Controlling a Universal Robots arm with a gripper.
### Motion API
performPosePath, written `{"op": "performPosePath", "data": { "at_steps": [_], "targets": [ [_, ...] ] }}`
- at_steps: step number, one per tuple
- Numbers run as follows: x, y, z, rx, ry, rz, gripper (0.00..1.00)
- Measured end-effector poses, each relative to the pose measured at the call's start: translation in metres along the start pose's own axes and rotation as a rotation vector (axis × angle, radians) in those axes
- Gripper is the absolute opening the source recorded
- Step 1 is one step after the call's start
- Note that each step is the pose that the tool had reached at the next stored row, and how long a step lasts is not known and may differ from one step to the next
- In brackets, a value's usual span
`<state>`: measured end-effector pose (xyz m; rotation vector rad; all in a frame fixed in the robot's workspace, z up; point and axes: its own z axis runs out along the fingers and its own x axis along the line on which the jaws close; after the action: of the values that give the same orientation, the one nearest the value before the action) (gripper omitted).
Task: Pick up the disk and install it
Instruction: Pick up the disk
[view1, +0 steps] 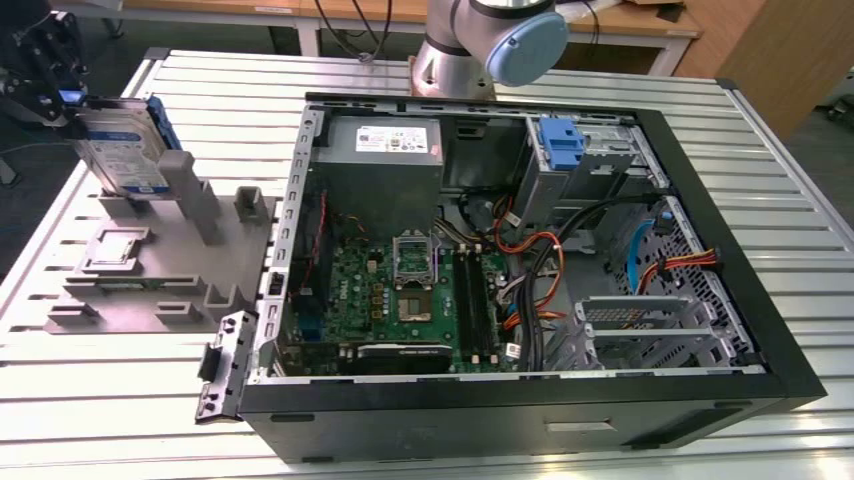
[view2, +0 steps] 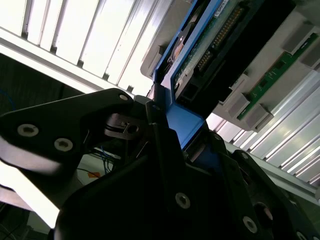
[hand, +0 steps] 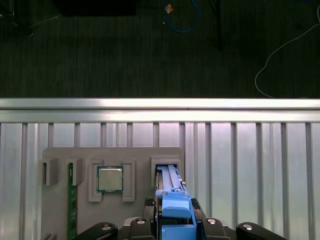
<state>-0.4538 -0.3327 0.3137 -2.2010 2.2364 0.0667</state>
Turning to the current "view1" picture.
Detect CPU chip silver top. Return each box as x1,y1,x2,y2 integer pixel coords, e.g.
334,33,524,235
93,239,139,264

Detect wooden top white desk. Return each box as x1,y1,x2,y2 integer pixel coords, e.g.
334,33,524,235
86,0,706,76

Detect hard disk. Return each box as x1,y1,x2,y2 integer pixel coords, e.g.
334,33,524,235
59,88,183,200

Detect grey power supply unit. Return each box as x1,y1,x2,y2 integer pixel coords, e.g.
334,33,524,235
313,115,446,246

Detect multicolour wire bundle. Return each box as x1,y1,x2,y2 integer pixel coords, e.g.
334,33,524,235
492,192,569,334

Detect green RAM stick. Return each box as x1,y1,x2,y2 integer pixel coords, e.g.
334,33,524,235
90,279,169,294

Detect blue rear port connector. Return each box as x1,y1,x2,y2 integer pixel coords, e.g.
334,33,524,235
298,309,323,344

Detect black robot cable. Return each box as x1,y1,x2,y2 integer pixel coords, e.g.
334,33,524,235
350,0,397,61
313,0,375,64

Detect locking lever wire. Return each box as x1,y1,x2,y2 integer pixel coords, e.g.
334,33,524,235
430,232,443,294

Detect black graphics card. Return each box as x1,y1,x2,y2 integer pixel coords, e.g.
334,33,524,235
337,342,456,376

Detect grey card retention bracket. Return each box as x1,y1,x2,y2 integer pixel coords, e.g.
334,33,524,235
194,308,261,426

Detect blue SATA wire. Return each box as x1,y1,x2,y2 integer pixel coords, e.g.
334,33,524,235
625,210,674,297

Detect RAM slot white clips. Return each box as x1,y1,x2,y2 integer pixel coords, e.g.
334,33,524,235
474,243,500,365
457,243,480,365

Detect metal optical drive cage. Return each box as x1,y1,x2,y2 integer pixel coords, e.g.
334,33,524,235
517,115,672,236

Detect orange red power wire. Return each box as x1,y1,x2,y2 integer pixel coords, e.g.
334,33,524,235
637,248,728,297

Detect thick black cable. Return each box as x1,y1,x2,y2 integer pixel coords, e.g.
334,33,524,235
518,192,672,372
526,197,672,372

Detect black PC case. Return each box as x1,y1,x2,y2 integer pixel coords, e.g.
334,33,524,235
237,91,830,464

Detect green motherboard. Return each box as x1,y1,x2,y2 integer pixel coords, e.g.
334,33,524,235
277,234,533,377

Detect wooden cabinet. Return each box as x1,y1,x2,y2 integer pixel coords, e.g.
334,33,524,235
680,0,854,142

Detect black wheeled chair base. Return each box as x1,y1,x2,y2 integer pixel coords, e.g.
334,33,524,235
824,64,854,121

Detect grey parts rack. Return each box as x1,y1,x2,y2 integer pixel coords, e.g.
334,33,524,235
43,151,282,335

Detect CPU socket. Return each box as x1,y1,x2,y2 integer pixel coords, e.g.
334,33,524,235
394,290,437,325

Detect thin red wire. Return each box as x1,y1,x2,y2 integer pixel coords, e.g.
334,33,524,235
297,188,330,297

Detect blue plastic drive latch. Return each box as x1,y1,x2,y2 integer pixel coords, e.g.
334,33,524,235
537,117,586,172

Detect metal socket cover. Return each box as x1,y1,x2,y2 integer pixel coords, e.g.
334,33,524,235
389,230,441,292

